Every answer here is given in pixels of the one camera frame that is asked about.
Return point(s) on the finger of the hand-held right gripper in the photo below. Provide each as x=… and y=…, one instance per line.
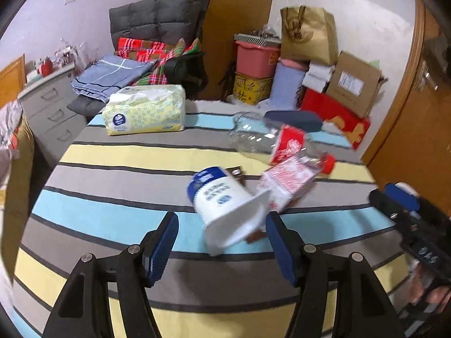
x=401, y=197
x=387, y=204

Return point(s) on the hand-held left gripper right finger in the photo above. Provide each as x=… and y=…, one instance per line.
x=280, y=246

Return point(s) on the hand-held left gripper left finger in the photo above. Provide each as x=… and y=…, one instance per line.
x=162, y=246

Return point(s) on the red and white carton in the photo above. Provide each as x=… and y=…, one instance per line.
x=285, y=179

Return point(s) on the white yogurt cup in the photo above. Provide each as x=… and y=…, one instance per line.
x=218, y=197

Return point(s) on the clear plastic bottle red label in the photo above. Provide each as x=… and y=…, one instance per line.
x=250, y=137

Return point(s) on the person's right hand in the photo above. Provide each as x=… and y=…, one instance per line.
x=437, y=294

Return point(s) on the wooden door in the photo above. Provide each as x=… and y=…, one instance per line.
x=405, y=119

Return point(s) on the striped tablecloth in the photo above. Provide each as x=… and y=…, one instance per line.
x=105, y=190

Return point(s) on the small brown wrapper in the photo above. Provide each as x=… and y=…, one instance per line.
x=236, y=173

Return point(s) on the red gift box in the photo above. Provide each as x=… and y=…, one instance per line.
x=334, y=119

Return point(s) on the brown cardboard box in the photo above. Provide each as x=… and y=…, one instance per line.
x=356, y=84

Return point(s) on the dark blue case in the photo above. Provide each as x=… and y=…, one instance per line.
x=296, y=118

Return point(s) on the yellow tissue pack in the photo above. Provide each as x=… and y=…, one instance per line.
x=141, y=112

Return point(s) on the white small box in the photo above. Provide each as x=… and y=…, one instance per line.
x=315, y=82
x=322, y=70

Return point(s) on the dark hanging object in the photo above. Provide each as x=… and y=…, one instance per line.
x=438, y=51

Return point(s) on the lavender bin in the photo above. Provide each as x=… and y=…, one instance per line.
x=285, y=88

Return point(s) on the dark grey cushion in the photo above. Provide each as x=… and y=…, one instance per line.
x=84, y=105

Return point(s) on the yellow patterned box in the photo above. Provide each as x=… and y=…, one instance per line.
x=252, y=88

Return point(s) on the pink folded cloth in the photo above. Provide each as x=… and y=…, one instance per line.
x=294, y=64

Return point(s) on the grey drawer cabinet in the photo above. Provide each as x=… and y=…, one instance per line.
x=53, y=112

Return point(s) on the blue folded cloth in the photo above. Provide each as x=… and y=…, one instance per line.
x=109, y=74

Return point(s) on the brown paper bag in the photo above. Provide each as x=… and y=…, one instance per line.
x=308, y=37

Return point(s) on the pink plastic bin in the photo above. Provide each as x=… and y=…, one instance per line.
x=257, y=60

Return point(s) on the red plaid blanket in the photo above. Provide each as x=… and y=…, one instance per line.
x=148, y=56

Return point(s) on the patterned bed quilt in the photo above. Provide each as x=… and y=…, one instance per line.
x=10, y=130

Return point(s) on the grey flat basket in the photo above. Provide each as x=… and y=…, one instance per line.
x=257, y=38

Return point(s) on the wooden headboard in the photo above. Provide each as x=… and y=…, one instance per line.
x=12, y=77

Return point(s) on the wooden wardrobe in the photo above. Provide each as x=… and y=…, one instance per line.
x=229, y=24

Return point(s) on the grey padded chair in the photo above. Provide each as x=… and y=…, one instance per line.
x=155, y=14

